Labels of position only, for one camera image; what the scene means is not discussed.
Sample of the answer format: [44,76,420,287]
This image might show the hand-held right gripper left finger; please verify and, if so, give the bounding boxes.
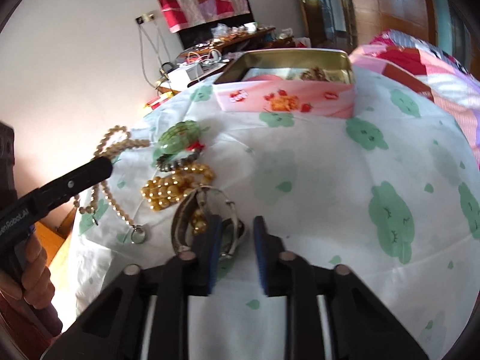
[39,214,226,360]

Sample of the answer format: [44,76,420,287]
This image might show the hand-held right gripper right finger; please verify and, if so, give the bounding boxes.
[252,215,430,360]

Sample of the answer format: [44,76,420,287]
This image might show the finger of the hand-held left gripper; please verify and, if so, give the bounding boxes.
[22,156,114,215]

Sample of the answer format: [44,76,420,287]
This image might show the beige wooden bead necklace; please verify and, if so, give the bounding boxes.
[77,125,152,244]

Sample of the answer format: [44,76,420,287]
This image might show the amber bead bracelet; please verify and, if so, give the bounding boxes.
[140,163,217,233]

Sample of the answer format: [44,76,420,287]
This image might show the dark bead bracelet red knot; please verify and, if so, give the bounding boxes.
[155,139,205,171]

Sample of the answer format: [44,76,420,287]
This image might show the green jade ornament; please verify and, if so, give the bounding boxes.
[153,120,211,160]

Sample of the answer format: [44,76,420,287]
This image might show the pink tin box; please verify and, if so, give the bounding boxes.
[213,49,356,119]

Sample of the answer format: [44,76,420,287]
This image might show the person's left hand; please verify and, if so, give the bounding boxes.
[0,232,64,338]

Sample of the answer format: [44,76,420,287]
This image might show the yellow red carton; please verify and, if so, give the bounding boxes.
[142,94,175,111]

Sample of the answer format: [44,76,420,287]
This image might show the white box appliance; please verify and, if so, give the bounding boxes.
[168,64,205,87]

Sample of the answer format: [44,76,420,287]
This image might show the black television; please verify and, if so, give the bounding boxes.
[176,12,256,51]

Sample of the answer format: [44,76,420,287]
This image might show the television with red cloth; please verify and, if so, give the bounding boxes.
[157,0,251,34]

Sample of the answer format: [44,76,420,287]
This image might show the wooden television cabinet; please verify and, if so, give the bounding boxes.
[176,26,278,69]

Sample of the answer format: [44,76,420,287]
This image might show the pink patchwork quilt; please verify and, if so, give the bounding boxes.
[349,30,480,166]

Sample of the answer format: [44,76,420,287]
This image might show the dark wooden door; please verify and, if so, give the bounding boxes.
[290,0,357,51]

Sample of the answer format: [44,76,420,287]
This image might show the wooden wardrobe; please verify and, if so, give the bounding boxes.
[337,0,439,51]

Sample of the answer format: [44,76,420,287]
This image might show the glass wardrobe door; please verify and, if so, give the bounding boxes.
[429,0,477,68]

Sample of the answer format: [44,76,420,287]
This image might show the hanging cables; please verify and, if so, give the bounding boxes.
[138,20,169,91]

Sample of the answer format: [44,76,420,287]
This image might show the white charging cables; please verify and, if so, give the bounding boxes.
[178,47,229,64]

